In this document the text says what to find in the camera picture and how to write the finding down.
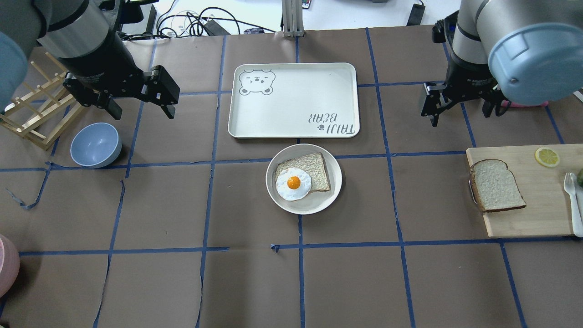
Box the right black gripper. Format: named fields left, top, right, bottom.
left=420, top=64, right=508, bottom=127

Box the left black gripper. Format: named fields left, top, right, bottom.
left=63, top=65, right=180, bottom=120

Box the bread slice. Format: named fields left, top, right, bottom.
left=274, top=152, right=330, bottom=192
left=469, top=159, right=527, bottom=213

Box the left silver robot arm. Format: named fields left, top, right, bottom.
left=0, top=0, right=180, bottom=120

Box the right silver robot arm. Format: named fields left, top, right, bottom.
left=421, top=0, right=583, bottom=127

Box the bread slice on plate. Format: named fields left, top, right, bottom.
left=274, top=152, right=330, bottom=192

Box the cream round plate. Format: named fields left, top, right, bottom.
left=265, top=144, right=343, bottom=215

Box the blue bowl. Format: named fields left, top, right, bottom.
left=70, top=122, right=122, bottom=169

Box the wooden dish rack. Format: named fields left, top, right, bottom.
left=0, top=52, right=83, bottom=151

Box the black power adapter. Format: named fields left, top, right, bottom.
left=406, top=2, right=425, bottom=26

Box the lemon half slice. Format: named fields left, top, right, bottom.
left=534, top=147, right=561, bottom=168

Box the cream bear tray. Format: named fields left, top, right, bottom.
left=228, top=62, right=360, bottom=138

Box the wooden cutting board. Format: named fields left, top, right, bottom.
left=466, top=143, right=583, bottom=237

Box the white plastic fork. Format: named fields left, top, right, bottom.
left=563, top=172, right=583, bottom=238

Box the fried egg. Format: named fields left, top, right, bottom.
left=276, top=167, right=312, bottom=201

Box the pink bowl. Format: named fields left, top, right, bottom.
left=0, top=235, right=20, bottom=297

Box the aluminium frame post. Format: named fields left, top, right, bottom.
left=281, top=0, right=305, bottom=37

